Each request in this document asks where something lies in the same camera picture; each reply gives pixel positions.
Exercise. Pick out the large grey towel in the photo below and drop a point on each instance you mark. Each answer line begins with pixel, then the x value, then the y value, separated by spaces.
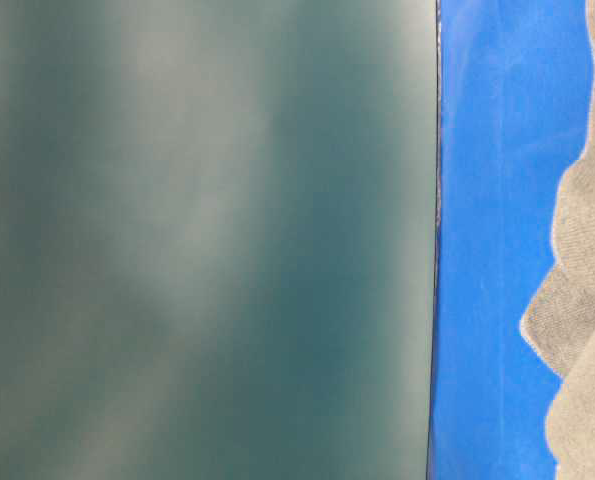
pixel 559 323

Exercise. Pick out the blue table cloth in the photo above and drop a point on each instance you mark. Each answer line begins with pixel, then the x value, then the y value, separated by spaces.
pixel 516 79

